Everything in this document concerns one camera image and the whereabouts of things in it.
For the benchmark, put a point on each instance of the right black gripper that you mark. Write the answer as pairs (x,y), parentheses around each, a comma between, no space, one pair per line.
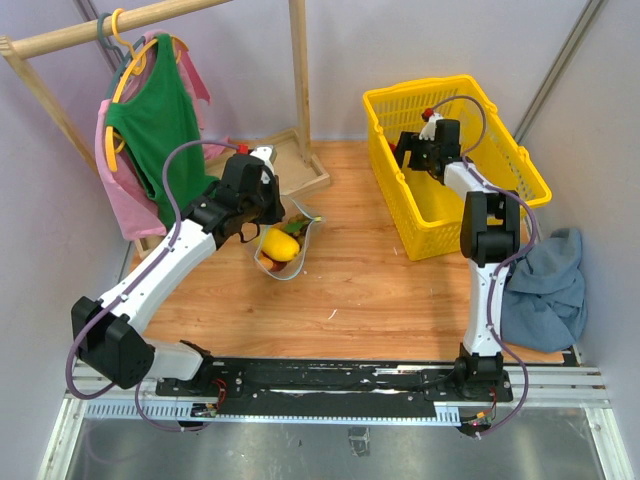
(408,142)

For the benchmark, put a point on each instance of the blue cloth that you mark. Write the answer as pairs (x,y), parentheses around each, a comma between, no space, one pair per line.
(544,301)

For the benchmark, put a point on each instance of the toy steak slice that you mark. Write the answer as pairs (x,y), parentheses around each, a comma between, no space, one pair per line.
(269,264)

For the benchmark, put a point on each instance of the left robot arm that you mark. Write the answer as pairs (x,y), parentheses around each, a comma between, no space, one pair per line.
(108,332)

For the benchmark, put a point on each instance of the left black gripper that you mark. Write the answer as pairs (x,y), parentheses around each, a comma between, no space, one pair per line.
(276,212)

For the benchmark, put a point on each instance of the wooden clothes rack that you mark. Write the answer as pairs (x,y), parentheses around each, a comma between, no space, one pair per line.
(301,173)

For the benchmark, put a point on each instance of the clear zip top bag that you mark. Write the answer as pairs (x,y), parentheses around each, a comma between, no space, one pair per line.
(295,267)

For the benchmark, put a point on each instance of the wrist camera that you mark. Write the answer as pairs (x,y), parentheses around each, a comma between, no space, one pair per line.
(266,153)
(430,117)

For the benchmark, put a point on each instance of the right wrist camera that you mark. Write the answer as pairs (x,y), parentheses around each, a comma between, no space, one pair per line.
(430,117)

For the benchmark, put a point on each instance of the longan fruit bunch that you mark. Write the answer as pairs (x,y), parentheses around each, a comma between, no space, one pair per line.
(296,226)

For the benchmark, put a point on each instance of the dark green hanger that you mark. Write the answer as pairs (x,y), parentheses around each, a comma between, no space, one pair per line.
(114,55)

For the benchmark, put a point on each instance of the pink shirt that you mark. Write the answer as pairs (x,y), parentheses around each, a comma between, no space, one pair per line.
(136,214)

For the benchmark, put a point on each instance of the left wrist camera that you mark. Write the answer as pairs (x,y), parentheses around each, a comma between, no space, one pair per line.
(266,153)

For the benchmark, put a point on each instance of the yellow toy banana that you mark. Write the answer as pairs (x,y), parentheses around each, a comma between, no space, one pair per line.
(279,246)

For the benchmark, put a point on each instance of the aluminium frame post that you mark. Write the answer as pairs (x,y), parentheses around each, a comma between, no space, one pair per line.
(577,34)

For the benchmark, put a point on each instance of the green tank top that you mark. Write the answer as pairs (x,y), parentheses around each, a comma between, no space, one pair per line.
(160,118)

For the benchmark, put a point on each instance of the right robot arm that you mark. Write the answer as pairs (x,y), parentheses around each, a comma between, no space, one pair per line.
(489,240)

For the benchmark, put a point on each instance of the yellow plastic basket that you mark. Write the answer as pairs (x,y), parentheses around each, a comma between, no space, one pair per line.
(427,214)

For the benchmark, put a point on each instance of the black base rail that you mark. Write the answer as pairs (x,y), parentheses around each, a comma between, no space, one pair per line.
(331,390)

